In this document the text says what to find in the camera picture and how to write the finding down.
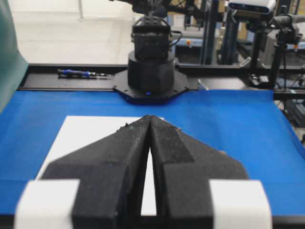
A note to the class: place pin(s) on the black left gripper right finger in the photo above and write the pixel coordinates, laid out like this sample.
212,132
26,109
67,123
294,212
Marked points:
183,167

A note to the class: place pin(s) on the white foam board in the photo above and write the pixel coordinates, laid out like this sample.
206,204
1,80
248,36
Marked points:
79,131

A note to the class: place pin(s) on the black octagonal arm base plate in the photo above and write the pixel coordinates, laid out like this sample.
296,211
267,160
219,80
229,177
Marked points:
136,96

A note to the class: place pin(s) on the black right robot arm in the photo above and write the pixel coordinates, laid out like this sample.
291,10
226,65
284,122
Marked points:
151,68

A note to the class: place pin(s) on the white depth camera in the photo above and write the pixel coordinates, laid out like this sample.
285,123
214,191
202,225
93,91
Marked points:
256,6

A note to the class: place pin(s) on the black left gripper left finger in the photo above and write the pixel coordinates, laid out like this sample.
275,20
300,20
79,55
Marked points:
111,172

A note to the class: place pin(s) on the blue handled screwdriver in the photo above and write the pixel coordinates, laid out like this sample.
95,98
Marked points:
81,74

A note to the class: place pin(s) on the green backdrop curtain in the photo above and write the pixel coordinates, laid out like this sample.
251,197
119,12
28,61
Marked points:
12,64

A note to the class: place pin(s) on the blue table mat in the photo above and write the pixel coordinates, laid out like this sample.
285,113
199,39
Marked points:
247,125

